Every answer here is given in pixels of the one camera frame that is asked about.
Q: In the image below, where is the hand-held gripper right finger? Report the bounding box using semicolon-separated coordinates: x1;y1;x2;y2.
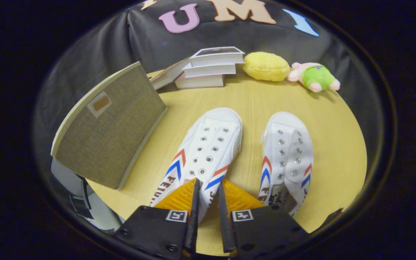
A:
218;179;309;258

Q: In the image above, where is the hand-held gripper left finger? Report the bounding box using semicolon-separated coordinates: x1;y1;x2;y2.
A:
114;178;200;258

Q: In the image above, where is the white shoe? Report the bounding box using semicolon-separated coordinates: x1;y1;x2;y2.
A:
257;111;314;217
149;108;243;223

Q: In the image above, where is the grey fabric storage box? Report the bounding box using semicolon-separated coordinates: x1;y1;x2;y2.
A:
51;61;168;191

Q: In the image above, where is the black table clamp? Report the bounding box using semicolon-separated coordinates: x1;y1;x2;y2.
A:
322;208;344;226

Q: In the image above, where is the white book with pink cover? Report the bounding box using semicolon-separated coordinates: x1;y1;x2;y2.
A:
175;74;226;90

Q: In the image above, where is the brown and tan cardboard folder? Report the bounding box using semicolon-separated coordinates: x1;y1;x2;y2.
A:
149;58;190;91

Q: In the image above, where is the white thin book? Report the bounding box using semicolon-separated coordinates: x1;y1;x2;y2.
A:
182;63;237;78

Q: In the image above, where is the yellow plush toy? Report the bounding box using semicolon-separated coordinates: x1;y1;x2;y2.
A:
242;52;290;82

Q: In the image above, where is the white book with dark cover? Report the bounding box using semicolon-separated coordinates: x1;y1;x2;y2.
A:
189;46;246;68

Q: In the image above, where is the pink and green plush toy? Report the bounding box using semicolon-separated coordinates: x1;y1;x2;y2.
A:
287;62;341;93

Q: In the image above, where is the black backdrop cloth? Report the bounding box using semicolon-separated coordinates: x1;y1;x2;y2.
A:
35;0;385;181

